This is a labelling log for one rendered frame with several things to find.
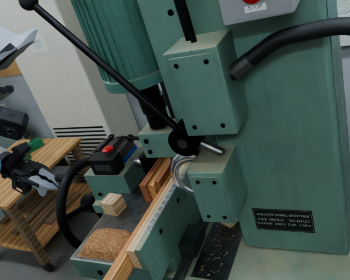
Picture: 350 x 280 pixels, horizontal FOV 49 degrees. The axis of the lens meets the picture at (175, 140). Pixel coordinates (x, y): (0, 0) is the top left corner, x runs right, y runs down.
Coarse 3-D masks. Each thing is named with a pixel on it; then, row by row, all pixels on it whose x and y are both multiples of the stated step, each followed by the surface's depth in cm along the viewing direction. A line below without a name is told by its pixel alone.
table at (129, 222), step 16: (144, 176) 107; (96, 208) 108; (128, 208) 96; (144, 208) 95; (192, 208) 96; (96, 224) 95; (112, 224) 93; (128, 224) 91; (176, 224) 88; (176, 240) 88; (160, 256) 81; (80, 272) 88; (96, 272) 85; (144, 272) 78; (160, 272) 81
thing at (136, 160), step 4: (144, 156) 97; (132, 160) 104; (136, 160) 104; (140, 160) 97; (144, 160) 97; (148, 160) 99; (152, 160) 100; (156, 160) 102; (136, 164) 104; (140, 164) 103; (144, 164) 98; (148, 164) 99; (152, 164) 100; (144, 168) 98; (148, 168) 99; (144, 172) 99
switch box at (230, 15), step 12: (228, 0) 53; (240, 0) 52; (264, 0) 51; (276, 0) 50; (288, 0) 50; (228, 12) 54; (240, 12) 53; (252, 12) 52; (264, 12) 52; (276, 12) 51; (288, 12) 51; (228, 24) 55
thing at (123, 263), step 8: (168, 176) 96; (160, 192) 92; (144, 216) 85; (136, 232) 81; (128, 240) 80; (120, 256) 77; (128, 256) 77; (112, 264) 75; (120, 264) 75; (128, 264) 77; (112, 272) 73; (120, 272) 74; (128, 272) 77
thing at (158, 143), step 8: (144, 128) 94; (168, 128) 90; (144, 136) 91; (152, 136) 90; (160, 136) 90; (144, 144) 93; (152, 144) 92; (160, 144) 91; (168, 144) 90; (144, 152) 94; (152, 152) 93; (160, 152) 92; (168, 152) 91
